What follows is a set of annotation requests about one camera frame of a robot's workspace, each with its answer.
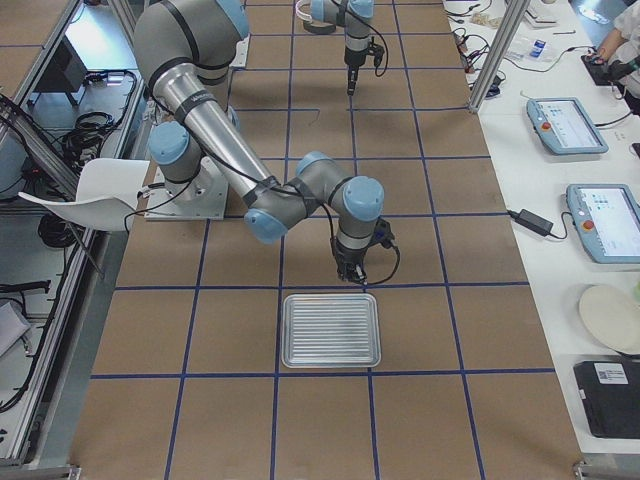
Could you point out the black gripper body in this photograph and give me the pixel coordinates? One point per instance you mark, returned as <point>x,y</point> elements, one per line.
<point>354,58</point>
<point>347,260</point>

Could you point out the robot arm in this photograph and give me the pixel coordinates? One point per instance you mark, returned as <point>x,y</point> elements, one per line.
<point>173,43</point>
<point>354,16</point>

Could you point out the ribbed metal tray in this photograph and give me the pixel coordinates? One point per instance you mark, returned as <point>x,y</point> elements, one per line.
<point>330,331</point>

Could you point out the green curved brake shoe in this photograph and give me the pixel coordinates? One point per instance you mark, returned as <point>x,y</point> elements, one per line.
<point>319,29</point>

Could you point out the black power adapter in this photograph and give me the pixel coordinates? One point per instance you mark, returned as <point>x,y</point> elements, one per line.
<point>531,221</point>

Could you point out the blue teach pendant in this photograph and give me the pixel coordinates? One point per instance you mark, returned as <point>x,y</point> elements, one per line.
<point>606,217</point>
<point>564,127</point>

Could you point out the white plastic chair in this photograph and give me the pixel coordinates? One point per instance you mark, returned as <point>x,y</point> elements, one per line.
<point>106,195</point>

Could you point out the round beige plate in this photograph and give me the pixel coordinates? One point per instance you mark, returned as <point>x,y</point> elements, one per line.
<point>612,317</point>

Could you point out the black flat case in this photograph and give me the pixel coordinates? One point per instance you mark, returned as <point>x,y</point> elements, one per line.
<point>609,391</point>

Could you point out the white curved plastic bracket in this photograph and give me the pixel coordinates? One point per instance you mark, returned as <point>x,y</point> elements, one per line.
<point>303,11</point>

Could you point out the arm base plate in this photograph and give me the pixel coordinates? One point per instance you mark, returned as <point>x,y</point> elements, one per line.
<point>205,198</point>

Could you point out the aluminium frame post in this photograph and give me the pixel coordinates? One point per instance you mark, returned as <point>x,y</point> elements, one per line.
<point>503,37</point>

